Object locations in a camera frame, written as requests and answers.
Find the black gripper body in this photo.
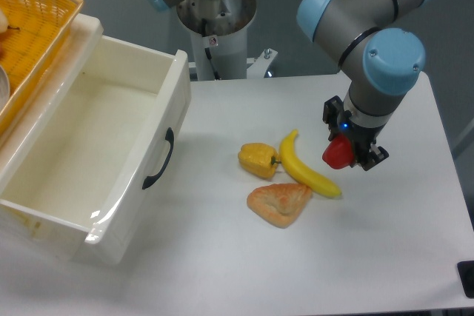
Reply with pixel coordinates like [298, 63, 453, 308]
[323, 95, 385, 147]

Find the red bell pepper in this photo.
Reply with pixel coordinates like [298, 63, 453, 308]
[322, 135, 354, 169]

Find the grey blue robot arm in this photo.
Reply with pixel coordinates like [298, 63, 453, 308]
[148, 0, 429, 170]

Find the yellow bell pepper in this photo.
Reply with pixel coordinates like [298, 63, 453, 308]
[238, 143, 280, 179]

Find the white open drawer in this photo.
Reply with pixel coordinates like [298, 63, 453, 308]
[1, 36, 190, 264]

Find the white drawer cabinet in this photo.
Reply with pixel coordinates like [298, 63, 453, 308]
[0, 13, 104, 243]

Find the yellow banana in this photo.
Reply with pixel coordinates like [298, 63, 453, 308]
[278, 130, 342, 198]

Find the triangular pastry bread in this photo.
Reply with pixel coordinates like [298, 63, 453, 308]
[247, 184, 313, 229]

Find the black corner object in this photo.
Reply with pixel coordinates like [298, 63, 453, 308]
[457, 260, 474, 299]

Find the yellow woven basket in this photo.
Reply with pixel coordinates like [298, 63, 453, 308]
[1, 0, 84, 133]

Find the metal bowl edge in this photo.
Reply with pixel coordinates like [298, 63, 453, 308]
[0, 66, 10, 110]

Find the pear in basket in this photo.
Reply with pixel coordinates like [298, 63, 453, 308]
[0, 10, 21, 41]

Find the white table frame bracket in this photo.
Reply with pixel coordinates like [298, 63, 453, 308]
[247, 48, 278, 79]

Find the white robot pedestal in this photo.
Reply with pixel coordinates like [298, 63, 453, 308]
[177, 0, 256, 81]

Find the black drawer handle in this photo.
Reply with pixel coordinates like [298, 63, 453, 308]
[141, 127, 175, 190]

